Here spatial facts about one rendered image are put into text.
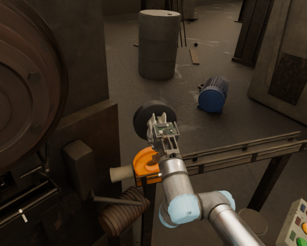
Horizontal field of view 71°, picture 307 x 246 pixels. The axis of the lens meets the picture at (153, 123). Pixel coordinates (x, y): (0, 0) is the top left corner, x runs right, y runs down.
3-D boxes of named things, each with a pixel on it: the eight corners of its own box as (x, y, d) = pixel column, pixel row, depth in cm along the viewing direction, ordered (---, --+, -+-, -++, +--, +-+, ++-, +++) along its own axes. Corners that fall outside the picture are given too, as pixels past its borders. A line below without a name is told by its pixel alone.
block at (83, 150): (70, 188, 93) (58, 145, 79) (86, 177, 98) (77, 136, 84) (84, 203, 87) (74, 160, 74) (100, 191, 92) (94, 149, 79)
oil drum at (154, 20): (130, 72, 346) (129, 10, 294) (154, 64, 383) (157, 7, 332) (158, 84, 314) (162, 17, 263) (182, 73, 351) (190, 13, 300)
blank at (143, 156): (147, 177, 95) (148, 184, 92) (125, 160, 86) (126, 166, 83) (176, 159, 92) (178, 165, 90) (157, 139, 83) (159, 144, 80)
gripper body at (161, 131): (175, 119, 66) (187, 153, 59) (170, 136, 73) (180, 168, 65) (151, 121, 65) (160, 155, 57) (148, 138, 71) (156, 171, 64)
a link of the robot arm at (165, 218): (194, 226, 67) (206, 214, 58) (159, 231, 64) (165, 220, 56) (188, 200, 71) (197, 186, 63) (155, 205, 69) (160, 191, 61)
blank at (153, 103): (129, 104, 73) (131, 109, 70) (173, 96, 75) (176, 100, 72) (135, 140, 82) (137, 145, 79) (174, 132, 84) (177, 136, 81)
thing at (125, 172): (111, 174, 91) (109, 165, 87) (133, 170, 92) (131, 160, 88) (112, 186, 86) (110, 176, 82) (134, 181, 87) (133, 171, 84)
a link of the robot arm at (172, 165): (184, 181, 63) (157, 185, 61) (180, 167, 66) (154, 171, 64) (191, 169, 57) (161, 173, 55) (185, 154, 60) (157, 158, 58)
